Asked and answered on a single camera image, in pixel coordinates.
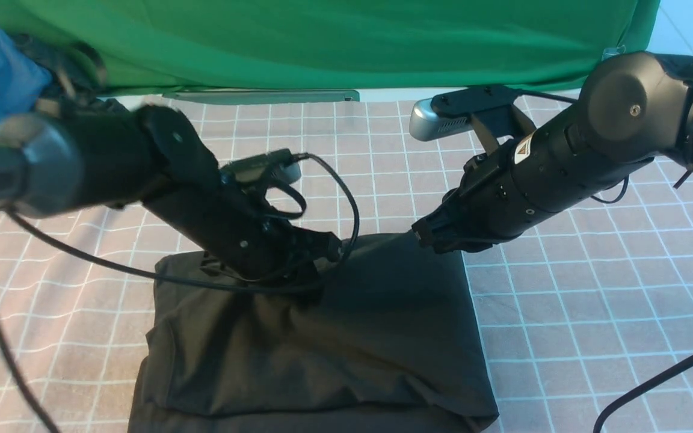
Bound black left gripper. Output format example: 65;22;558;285
142;183;343;283

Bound clear binder clip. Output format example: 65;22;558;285
600;46;627;61

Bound gray-green flat bar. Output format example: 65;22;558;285
162;88;360;106

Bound dark gray crumpled garment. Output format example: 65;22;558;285
10;33;129;118

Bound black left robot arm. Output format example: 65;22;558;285
0;106;343;283

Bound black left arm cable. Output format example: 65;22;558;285
0;152;362;433

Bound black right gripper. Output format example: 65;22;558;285
411;135;555;253

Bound dark gray long-sleeve top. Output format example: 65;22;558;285
128;232;499;432

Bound green backdrop cloth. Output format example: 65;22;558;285
0;1;660;93

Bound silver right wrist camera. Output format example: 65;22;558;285
409;84;537;154

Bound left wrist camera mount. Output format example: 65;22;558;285
220;149;301;186

